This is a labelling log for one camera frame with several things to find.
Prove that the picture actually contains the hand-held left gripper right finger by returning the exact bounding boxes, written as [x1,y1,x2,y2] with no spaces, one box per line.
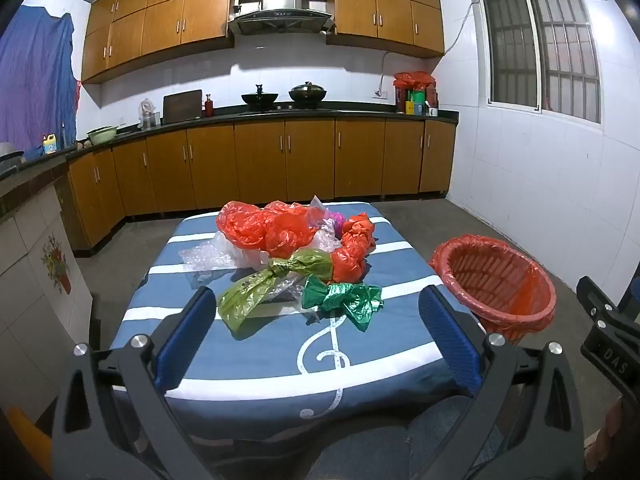
[419,285,586,480]

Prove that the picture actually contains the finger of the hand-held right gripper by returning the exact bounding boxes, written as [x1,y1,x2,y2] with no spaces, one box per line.
[576,275,622,322]

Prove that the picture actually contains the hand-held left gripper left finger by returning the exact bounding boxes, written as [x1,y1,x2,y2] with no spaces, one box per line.
[50,287,217,480]

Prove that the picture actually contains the red plastic waste basket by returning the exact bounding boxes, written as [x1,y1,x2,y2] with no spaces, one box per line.
[429,234,557,346]

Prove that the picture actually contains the orange-lined bin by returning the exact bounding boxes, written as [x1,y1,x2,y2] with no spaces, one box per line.
[429,234,557,346]

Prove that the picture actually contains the twisted orange plastic bag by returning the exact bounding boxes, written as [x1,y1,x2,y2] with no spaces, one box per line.
[330,213,377,284]

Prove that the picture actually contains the olive green plastic bag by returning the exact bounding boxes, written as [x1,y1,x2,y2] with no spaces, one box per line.
[217,248,334,332]

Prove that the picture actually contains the clear plastic bag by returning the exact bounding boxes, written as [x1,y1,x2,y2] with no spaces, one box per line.
[306,195,343,252]
[179,232,271,289]

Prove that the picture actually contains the blue white striped tablecloth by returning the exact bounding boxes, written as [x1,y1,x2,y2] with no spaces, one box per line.
[109,201,478,442]

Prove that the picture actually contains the dark green plastic bag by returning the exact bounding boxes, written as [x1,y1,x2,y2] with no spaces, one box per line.
[301,274,385,332]

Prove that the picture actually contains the person's blue trousers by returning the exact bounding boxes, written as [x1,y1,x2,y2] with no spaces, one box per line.
[307,394,507,480]

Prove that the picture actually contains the crumpled orange plastic bag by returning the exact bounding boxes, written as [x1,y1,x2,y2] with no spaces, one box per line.
[216,201,272,249]
[264,202,319,259]

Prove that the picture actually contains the flower sticker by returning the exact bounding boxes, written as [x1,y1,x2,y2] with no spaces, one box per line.
[41,232,74,295]

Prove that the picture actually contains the yellow stool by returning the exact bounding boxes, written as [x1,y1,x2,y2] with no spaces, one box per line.
[4,405,53,463]

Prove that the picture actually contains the green basin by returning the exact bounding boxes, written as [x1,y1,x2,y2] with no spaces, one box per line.
[86,126,119,145]

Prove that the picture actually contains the wooden lower cabinets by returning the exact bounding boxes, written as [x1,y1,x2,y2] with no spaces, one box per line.
[67,117,457,256]

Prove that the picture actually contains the wooden cabinets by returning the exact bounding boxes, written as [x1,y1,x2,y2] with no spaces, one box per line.
[67,117,457,256]
[81,0,446,85]

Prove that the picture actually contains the glass jar with clear bag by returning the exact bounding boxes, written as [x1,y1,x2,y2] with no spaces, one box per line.
[138,97,161,131]

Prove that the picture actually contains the brown cutting board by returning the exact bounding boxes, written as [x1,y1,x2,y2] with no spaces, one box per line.
[162,89,204,124]

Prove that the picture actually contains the black countertop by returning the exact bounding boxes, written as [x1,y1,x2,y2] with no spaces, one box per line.
[0,101,459,181]

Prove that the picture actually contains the window with bars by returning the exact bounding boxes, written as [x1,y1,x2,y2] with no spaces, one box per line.
[477,0,603,124]

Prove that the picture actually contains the orange bag on boxes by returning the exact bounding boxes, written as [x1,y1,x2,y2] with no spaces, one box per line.
[393,71,435,92]

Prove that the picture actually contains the black wok with lid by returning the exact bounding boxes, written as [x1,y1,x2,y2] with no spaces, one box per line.
[288,81,328,106]

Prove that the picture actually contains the blue hanging cloth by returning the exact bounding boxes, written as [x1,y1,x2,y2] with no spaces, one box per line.
[0,5,79,161]

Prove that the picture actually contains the wooden upper cabinets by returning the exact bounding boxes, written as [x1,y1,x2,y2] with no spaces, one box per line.
[81,0,446,85]

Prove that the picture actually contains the steel range hood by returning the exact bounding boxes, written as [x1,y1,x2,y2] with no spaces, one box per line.
[227,0,335,37]

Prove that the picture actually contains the black wok with handle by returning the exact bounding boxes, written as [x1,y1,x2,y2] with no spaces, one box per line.
[241,83,279,106]

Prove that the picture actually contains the socket power cable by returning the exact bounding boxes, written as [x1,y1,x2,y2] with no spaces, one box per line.
[380,50,397,92]

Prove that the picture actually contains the white wall cable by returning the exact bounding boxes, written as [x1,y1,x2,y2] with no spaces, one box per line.
[444,2,482,55]

